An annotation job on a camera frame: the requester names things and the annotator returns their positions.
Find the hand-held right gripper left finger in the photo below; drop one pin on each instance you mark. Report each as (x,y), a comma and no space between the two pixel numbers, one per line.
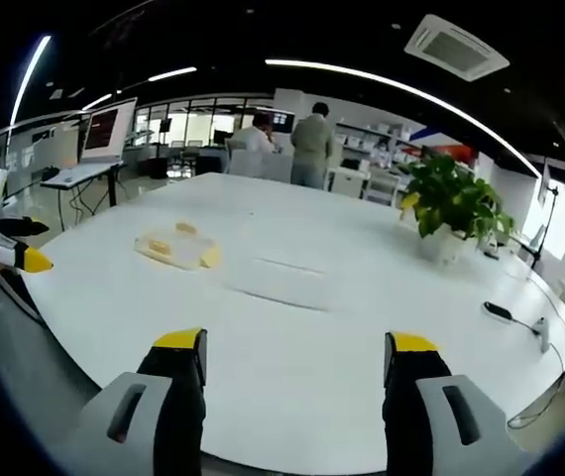
(129,436)

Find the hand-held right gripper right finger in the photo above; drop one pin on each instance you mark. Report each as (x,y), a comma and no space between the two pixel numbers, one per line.
(426,436)

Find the beige plastic buckle part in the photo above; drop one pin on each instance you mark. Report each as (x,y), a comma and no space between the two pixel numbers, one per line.
(186,228)
(159,247)

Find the white side desk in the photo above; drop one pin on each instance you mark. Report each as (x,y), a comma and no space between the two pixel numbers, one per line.
(81,173)

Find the long ceiling strip light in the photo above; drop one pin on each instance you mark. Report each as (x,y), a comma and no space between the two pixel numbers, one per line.
(30,74)
(411,91)

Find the large display screen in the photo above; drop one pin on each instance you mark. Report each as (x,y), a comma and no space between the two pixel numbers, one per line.
(106,130)

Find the black oblong device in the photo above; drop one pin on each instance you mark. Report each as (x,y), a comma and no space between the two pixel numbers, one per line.
(498,311)

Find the white power adapter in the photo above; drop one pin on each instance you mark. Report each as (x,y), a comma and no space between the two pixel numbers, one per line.
(541,334)

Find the clear plastic tray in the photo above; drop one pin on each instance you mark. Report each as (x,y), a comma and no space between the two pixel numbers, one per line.
(178,250)

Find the white plant pot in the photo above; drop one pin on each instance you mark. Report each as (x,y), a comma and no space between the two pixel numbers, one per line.
(440,245)

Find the small yellow plastic piece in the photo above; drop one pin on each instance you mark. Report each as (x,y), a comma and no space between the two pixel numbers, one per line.
(211,257)

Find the transparent plastic sheet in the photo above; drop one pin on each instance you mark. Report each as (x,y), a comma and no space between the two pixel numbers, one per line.
(277,282)

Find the short ceiling strip light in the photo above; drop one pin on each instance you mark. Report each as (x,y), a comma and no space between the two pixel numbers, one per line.
(172,74)

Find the green leafy plant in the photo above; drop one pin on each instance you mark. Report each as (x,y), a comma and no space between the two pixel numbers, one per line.
(453,196)

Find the black tripod stand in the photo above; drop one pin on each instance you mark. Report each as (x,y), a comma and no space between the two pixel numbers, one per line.
(545,218)

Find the white storage shelves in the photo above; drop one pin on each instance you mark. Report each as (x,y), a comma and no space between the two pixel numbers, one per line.
(369,141)

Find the ceiling air conditioner vent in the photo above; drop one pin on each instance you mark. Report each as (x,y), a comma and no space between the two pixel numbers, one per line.
(456,47)

